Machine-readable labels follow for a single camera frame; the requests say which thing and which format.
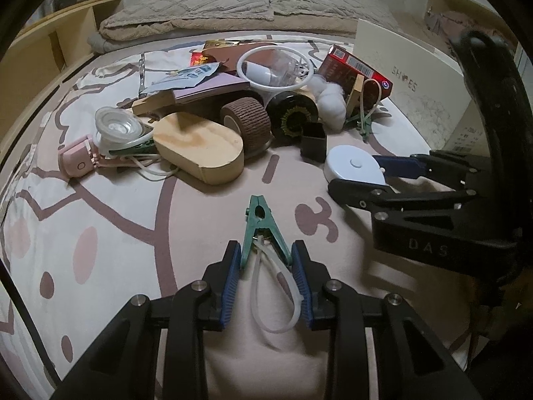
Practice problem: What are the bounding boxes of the white shoe box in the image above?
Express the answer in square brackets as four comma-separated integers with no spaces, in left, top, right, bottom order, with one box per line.
[354,20,489,156]

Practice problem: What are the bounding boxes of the left grey quilted pillow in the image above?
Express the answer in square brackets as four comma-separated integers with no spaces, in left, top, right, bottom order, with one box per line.
[110,0,274,27]

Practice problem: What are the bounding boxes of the brown leather piece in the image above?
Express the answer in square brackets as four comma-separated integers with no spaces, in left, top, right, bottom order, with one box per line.
[202,42,274,75]

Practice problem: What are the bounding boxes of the wooden side shelf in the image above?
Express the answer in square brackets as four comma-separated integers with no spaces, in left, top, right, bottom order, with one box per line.
[1,0,122,136]

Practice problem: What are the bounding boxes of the small wooden block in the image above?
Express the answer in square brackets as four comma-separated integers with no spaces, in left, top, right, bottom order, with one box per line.
[346,74,365,118]

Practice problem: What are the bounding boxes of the beige duvet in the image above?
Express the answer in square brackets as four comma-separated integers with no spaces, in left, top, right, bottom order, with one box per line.
[87,9,359,54]

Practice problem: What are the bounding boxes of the small black square cup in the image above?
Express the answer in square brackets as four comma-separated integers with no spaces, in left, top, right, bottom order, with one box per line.
[300,122,327,163]

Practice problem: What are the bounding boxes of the pink handheld fan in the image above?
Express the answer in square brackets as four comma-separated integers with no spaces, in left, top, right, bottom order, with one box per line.
[58,135,100,179]

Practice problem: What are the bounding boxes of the purple notebook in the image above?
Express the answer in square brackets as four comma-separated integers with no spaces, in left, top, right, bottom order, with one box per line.
[174,72,249,104]

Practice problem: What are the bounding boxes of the black round tin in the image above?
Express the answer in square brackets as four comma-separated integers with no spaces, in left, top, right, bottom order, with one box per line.
[266,91,318,145]

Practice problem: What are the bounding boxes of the oval wooden board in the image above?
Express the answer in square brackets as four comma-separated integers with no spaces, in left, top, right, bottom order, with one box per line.
[153,112,244,185]

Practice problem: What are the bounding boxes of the blue white wipe packet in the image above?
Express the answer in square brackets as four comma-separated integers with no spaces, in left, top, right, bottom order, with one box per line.
[142,62,220,95]

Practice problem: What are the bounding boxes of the green clip with white loop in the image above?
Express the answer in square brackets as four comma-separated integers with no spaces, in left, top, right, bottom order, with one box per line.
[240,195,303,334]

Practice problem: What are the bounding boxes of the red cardboard box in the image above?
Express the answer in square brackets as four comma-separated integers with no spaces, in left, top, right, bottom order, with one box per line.
[318,44,393,98]

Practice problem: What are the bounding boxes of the cartoon print blanket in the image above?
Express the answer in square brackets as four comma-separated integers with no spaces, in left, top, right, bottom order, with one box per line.
[1,42,470,399]

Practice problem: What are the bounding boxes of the pile of clothes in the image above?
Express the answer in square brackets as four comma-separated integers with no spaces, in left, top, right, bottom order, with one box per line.
[425,11,474,39]

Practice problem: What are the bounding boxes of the white cotton ball bag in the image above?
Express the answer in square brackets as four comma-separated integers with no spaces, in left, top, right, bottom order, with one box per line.
[308,74,346,133]

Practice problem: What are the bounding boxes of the brown bandage roll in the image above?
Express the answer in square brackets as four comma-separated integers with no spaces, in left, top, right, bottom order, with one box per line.
[220,97,271,158]

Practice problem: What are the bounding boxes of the white round tape measure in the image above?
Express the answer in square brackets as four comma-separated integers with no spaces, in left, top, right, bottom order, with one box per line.
[323,145,386,185]

